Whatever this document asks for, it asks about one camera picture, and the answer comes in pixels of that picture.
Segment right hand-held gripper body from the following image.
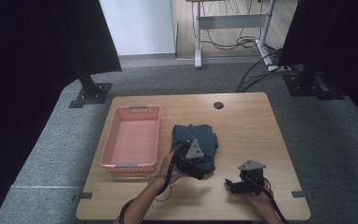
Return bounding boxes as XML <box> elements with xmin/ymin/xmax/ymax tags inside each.
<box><xmin>237</xmin><ymin>160</ymin><xmax>268</xmax><ymax>197</ymax></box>

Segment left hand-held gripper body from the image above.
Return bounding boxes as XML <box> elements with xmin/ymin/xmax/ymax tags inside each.
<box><xmin>172</xmin><ymin>138</ymin><xmax>207</xmax><ymax>181</ymax></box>

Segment dark blue cloth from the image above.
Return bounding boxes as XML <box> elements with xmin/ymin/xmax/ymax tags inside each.
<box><xmin>171</xmin><ymin>123</ymin><xmax>219</xmax><ymax>175</ymax></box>

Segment pink perforated plastic basket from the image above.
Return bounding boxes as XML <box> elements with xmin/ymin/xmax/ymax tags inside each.
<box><xmin>99</xmin><ymin>105</ymin><xmax>162</xmax><ymax>175</ymax></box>

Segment person's right hand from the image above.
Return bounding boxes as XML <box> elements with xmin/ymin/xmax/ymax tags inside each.
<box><xmin>245</xmin><ymin>180</ymin><xmax>278</xmax><ymax>216</ymax></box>

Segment person's left hand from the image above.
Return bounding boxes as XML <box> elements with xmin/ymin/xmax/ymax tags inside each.
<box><xmin>157</xmin><ymin>151</ymin><xmax>186</xmax><ymax>186</ymax></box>

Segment black curtain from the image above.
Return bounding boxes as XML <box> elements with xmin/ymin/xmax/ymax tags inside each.
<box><xmin>278</xmin><ymin>0</ymin><xmax>358</xmax><ymax>130</ymax></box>
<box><xmin>0</xmin><ymin>0</ymin><xmax>123</xmax><ymax>224</ymax></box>

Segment black stand with base plate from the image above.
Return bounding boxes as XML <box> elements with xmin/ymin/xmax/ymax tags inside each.
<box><xmin>67</xmin><ymin>60</ymin><xmax>114</xmax><ymax>109</ymax></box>
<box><xmin>281</xmin><ymin>63</ymin><xmax>347</xmax><ymax>101</ymax></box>

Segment black floor cables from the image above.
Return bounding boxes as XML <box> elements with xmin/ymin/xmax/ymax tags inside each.
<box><xmin>235</xmin><ymin>46</ymin><xmax>283</xmax><ymax>93</ymax></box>

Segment bundle of hanging desk cables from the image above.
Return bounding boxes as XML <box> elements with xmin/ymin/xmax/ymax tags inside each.
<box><xmin>203</xmin><ymin>0</ymin><xmax>264</xmax><ymax>51</ymax></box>

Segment white metal desk frame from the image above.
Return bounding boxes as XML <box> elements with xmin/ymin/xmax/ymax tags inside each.
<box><xmin>186</xmin><ymin>0</ymin><xmax>280</xmax><ymax>72</ymax></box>

